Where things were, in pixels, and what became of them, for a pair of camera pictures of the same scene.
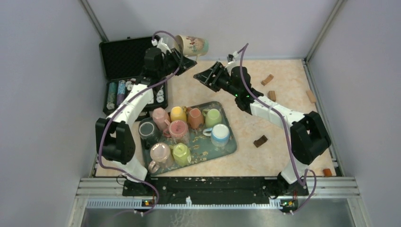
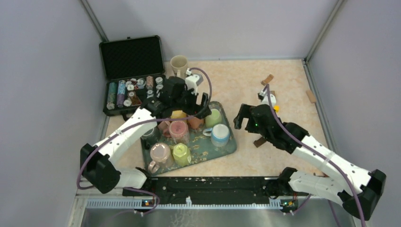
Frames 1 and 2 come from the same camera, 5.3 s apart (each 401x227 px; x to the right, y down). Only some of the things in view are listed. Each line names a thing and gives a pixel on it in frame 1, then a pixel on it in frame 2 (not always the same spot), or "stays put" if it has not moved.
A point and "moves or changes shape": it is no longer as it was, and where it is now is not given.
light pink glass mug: x=161 y=156 stays put
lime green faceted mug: x=181 y=154 stays put
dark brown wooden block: x=260 y=141 stays put
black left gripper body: x=169 y=65 → x=187 y=102
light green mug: x=213 y=117 stays put
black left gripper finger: x=186 y=64 → x=204 y=112
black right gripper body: x=236 y=90 → x=251 y=127
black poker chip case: x=122 y=63 stays put
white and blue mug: x=220 y=134 stays put
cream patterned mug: x=191 y=46 moves or changes shape
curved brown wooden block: x=267 y=80 stays put
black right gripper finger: x=210 y=74 → x=244 y=112
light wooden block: x=311 y=96 stays put
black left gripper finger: x=177 y=57 → x=204 y=100
